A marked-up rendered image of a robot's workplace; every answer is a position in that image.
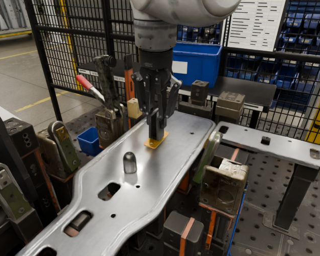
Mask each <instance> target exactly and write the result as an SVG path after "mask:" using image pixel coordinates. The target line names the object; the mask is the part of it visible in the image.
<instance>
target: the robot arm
mask: <svg viewBox="0 0 320 256"><path fill-rule="evenodd" d="M240 2H241V0H130V3H131V6H132V10H133V15H134V28H135V44H136V46H137V47H139V63H140V66H141V67H140V69H139V72H136V73H134V74H132V75H131V78H132V80H133V82H134V84H135V89H136V94H137V99H138V104H139V109H140V111H141V112H145V114H146V123H147V125H149V138H150V139H152V136H153V135H154V134H155V133H156V140H157V141H160V140H161V139H162V138H163V137H164V128H165V127H166V126H167V118H170V117H171V116H172V115H173V114H174V110H175V106H176V101H177V96H178V92H179V88H180V87H181V86H182V84H183V81H182V80H178V79H176V78H175V77H174V74H173V71H172V63H173V47H175V46H176V39H177V24H181V25H185V26H190V27H206V26H211V25H214V24H217V23H219V22H221V21H223V20H225V19H226V18H228V17H229V16H230V15H232V14H233V13H234V12H235V11H236V10H237V8H238V7H239V4H240ZM143 80H144V81H145V86H144V81H143ZM169 82H171V86H170V87H171V90H170V94H169V99H168V104H167V93H166V91H167V84H168V83H169ZM155 89H156V93H157V100H158V114H159V116H158V117H157V112H155V111H154V110H155V109H154V98H155ZM145 91H146V92H145Z"/></svg>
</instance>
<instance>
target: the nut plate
mask: <svg viewBox="0 0 320 256"><path fill-rule="evenodd" d="M168 134H169V132H166V131H164V137H163V138H162V139H161V140H160V141H157V140H156V133H155V134H154V135H153V136H152V139H150V138H148V139H147V140H146V141H145V142H144V143H143V145H144V146H147V147H150V148H153V149H155V148H157V147H158V146H159V144H160V143H161V142H162V141H163V140H164V139H165V138H166V137H167V135H168ZM149 144H152V145H149Z"/></svg>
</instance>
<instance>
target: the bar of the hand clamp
mask: <svg viewBox="0 0 320 256"><path fill-rule="evenodd" d="M116 63H117V61H116V58H115V57H114V56H109V55H101V56H98V57H95V58H94V64H95V67H96V69H97V73H98V77H99V81H100V85H101V89H102V92H103V96H104V100H105V104H106V108H107V109H110V110H112V111H113V112H114V116H115V119H116V115H122V110H121V106H120V102H119V98H118V93H117V89H116V85H115V80H114V76H113V72H112V68H114V67H115V66H116ZM113 105H114V106H115V107H116V108H117V109H118V112H117V113H116V114H115V111H114V106H113Z"/></svg>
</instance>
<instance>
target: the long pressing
mask: <svg viewBox="0 0 320 256"><path fill-rule="evenodd" d="M215 128H216V123H215V122H214V121H212V120H210V119H207V118H202V117H198V116H194V115H190V114H186V113H182V112H178V111H174V114H173V115H172V116H171V117H170V118H167V126H166V127H165V128H164V131H166V132H169V134H168V135H167V137H166V138H165V139H164V140H163V141H162V142H161V143H160V144H159V146H158V147H157V148H155V149H153V148H150V147H147V146H144V145H143V143H144V142H145V141H146V140H147V139H148V138H149V125H147V123H146V116H145V117H144V118H143V119H142V120H140V121H139V122H138V123H137V124H136V125H134V126H133V127H132V128H131V129H129V130H128V131H127V132H126V133H124V134H123V135H122V136H121V137H119V138H118V139H117V140H115V141H114V142H113V143H112V144H110V145H109V146H108V147H107V148H105V149H104V150H103V151H102V152H100V153H99V154H98V155H97V156H95V157H94V158H93V159H92V160H90V161H89V162H88V163H87V164H85V165H84V166H83V167H82V168H81V169H79V170H78V171H77V172H76V173H75V175H74V177H73V188H72V200H71V202H70V204H69V206H68V207H67V208H66V209H65V210H64V211H63V212H62V213H61V214H60V215H59V216H57V217H56V218H55V219H54V220H53V221H52V222H51V223H50V224H49V225H48V226H47V227H45V228H44V229H43V230H42V231H41V232H39V233H38V234H37V235H36V236H35V237H34V238H33V239H32V240H31V241H30V242H29V243H28V244H27V245H26V246H25V247H24V248H23V249H21V250H20V251H19V252H18V253H17V254H15V255H14V256H37V255H38V254H39V253H40V252H41V251H42V250H43V249H44V248H47V247H50V248H52V249H53V250H55V251H56V252H57V255H56V256H116V255H117V254H118V252H119V251H120V249H121V248H122V247H123V245H124V244H125V243H126V241H127V240H128V239H129V238H130V237H131V236H132V235H134V234H135V233H137V232H139V231H140V230H142V229H143V228H145V227H146V226H148V225H149V224H151V223H152V222H154V221H155V220H156V219H157V218H158V217H159V216H160V215H161V213H162V212H163V210H164V208H165V207H166V205H167V204H168V202H169V201H170V199H171V197H172V196H173V194H174V193H175V191H176V190H177V188H178V187H179V185H180V184H181V182H182V181H183V179H184V178H185V176H186V175H187V173H188V172H189V170H190V168H191V167H192V165H193V164H194V162H195V161H196V159H197V158H198V156H199V155H200V153H201V152H202V150H203V145H204V143H205V141H206V139H207V138H208V136H209V135H210V134H211V133H212V132H213V131H214V129H215ZM191 133H193V134H191ZM128 151H130V152H133V153H134V154H135V156H136V160H137V171H136V172H134V173H131V174H128V173H126V172H124V170H123V156H124V154H125V153H126V152H128ZM110 183H116V184H118V185H120V189H119V190H118V191H117V192H116V193H115V194H114V196H113V197H112V198H111V199H109V200H107V201H104V200H102V199H100V198H98V195H99V194H100V193H101V192H102V191H103V190H104V189H105V188H106V187H107V186H108V185H109V184H110ZM137 185H139V186H140V187H139V188H136V186H137ZM82 211H88V212H90V213H92V214H93V218H92V219H91V220H90V221H89V222H88V223H87V224H86V225H85V226H84V228H83V229H82V230H81V231H80V232H79V233H78V234H77V235H76V236H74V237H70V236H68V235H67V234H65V233H64V232H63V231H64V229H65V227H66V226H67V225H68V224H69V223H70V222H71V221H72V220H73V219H74V218H75V217H76V216H77V215H78V214H79V213H80V212H82ZM111 214H115V215H116V216H115V217H114V218H111Z"/></svg>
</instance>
